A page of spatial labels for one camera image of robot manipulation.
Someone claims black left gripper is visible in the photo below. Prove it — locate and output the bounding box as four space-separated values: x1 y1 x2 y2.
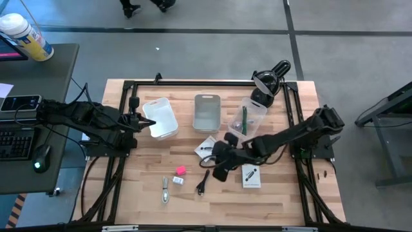
120 111 157 133

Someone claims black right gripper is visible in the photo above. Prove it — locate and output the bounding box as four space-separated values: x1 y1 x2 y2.
211 131 255 183

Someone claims white Acer card reader box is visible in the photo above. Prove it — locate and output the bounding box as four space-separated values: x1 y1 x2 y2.
241 163 262 189
194 135 218 162

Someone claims black USB cable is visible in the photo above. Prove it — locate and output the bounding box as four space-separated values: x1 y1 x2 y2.
198 153 220 169
195 168 211 197

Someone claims green braided cable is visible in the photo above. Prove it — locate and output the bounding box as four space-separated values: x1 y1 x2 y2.
241 106 248 136

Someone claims white silver-tipped cable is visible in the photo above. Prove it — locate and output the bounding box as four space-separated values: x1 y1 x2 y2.
160 175 171 205

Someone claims white plastic bin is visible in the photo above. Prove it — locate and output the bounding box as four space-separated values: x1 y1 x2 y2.
142 97 180 141

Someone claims grey plastic bin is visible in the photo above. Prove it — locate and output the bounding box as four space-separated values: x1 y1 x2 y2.
192 93 222 135

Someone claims clear plastic bin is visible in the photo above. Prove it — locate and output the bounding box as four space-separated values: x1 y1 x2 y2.
227 97 268 144

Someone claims black desk lamp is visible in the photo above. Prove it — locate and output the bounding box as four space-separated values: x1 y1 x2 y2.
250 59 292 109

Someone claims dark side desk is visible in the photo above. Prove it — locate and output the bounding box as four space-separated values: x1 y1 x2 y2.
0 43 80 196

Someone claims black computer mouse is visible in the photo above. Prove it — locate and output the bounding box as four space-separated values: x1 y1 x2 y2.
32 143 52 174

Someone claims person's shoe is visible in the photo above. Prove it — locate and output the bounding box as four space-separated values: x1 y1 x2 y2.
149 0 177 14
119 0 142 19

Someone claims black smartphone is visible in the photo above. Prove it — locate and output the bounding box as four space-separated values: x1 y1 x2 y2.
0 94 43 113

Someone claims black keyboard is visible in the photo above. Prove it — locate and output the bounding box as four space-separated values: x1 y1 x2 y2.
0 126 39 162

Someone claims white wipes canister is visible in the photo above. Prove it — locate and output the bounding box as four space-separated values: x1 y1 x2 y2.
0 12 55 63

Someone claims white paper sheet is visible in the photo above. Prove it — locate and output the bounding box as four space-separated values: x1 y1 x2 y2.
0 82 15 99

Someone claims dark laptop screen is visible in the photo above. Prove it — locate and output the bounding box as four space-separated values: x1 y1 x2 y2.
0 32 29 62

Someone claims grey metal side table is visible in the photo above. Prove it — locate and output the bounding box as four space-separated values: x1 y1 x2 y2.
355 82 412 188

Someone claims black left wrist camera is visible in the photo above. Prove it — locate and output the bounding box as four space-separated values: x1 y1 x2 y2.
128 95 141 113

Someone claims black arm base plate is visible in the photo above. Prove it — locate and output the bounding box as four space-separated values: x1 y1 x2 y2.
84 140 138 159
289 133 336 161

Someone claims black metal frame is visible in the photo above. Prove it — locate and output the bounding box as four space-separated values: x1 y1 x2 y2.
69 73 412 232

